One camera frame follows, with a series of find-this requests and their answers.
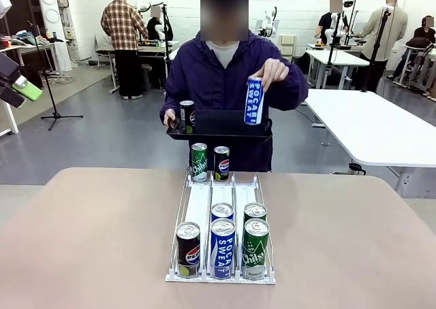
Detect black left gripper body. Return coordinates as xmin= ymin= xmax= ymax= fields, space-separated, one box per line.
xmin=0 ymin=53 xmax=20 ymax=85

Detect black serving tray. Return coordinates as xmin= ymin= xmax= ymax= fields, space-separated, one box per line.
xmin=165 ymin=109 xmax=273 ymax=143

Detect blue Pocari Sweat display can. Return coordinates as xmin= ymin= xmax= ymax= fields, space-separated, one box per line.
xmin=243 ymin=76 xmax=265 ymax=126

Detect person's right forearm purple sleeve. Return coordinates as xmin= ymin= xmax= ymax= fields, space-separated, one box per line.
xmin=159 ymin=84 xmax=181 ymax=116

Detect person's left forearm purple sleeve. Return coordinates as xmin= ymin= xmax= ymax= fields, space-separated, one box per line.
xmin=272 ymin=62 xmax=310 ymax=112

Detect person in plaid shirt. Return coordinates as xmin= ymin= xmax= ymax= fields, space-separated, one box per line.
xmin=100 ymin=0 xmax=150 ymax=101

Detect person in black clothes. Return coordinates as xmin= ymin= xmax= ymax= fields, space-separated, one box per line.
xmin=146 ymin=5 xmax=175 ymax=91

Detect person in purple jacket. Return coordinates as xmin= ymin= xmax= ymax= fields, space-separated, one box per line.
xmin=159 ymin=0 xmax=310 ymax=173

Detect person in black shirt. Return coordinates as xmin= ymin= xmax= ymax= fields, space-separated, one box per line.
xmin=315 ymin=0 xmax=350 ymax=46

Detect person in beige jacket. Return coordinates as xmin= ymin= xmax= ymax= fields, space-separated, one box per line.
xmin=354 ymin=0 xmax=409 ymax=92

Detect seated person in black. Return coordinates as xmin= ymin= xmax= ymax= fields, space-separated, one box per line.
xmin=386 ymin=15 xmax=436 ymax=82

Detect person's right hand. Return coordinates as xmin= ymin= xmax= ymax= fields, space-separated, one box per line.
xmin=163 ymin=108 xmax=181 ymax=129

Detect person's left hand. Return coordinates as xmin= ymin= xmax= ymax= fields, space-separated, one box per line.
xmin=255 ymin=57 xmax=290 ymax=88

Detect black bag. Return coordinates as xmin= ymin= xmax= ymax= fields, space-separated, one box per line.
xmin=20 ymin=63 xmax=44 ymax=91

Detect white table with white legs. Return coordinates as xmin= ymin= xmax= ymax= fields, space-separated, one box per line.
xmin=0 ymin=97 xmax=20 ymax=137

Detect black tripod microphone stand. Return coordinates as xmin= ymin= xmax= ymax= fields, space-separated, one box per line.
xmin=26 ymin=20 xmax=84 ymax=131

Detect pile of clothes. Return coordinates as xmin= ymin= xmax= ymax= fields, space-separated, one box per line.
xmin=12 ymin=30 xmax=65 ymax=47

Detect white tower air conditioner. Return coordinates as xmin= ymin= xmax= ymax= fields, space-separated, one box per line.
xmin=36 ymin=0 xmax=73 ymax=72

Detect grey background workbench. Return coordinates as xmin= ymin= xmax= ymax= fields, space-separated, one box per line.
xmin=95 ymin=39 xmax=180 ymax=95

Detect black pole stand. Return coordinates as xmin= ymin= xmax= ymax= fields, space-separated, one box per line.
xmin=159 ymin=3 xmax=174 ymax=67
xmin=325 ymin=11 xmax=345 ymax=88

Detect green Chilsung display can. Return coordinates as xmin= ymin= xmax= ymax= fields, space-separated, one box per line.
xmin=191 ymin=142 xmax=208 ymax=182

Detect black Pepsi display can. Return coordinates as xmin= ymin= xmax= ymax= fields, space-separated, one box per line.
xmin=213 ymin=146 xmax=231 ymax=182

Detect white drawer cabinet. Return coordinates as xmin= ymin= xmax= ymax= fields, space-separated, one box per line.
xmin=279 ymin=33 xmax=298 ymax=57

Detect white background desk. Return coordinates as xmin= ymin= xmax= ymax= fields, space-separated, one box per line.
xmin=305 ymin=48 xmax=371 ymax=89

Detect large white table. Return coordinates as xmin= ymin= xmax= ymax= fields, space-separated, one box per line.
xmin=302 ymin=88 xmax=436 ymax=198

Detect white floor cable bundle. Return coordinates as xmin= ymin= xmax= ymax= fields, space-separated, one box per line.
xmin=42 ymin=69 xmax=74 ymax=85

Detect white wire can dispenser rack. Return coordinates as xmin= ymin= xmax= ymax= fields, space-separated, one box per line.
xmin=165 ymin=168 xmax=277 ymax=285

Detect black camera on pole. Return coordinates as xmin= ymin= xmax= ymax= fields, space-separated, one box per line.
xmin=343 ymin=0 xmax=359 ymax=24

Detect black tripod camera stand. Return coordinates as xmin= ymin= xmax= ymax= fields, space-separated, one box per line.
xmin=360 ymin=7 xmax=392 ymax=93

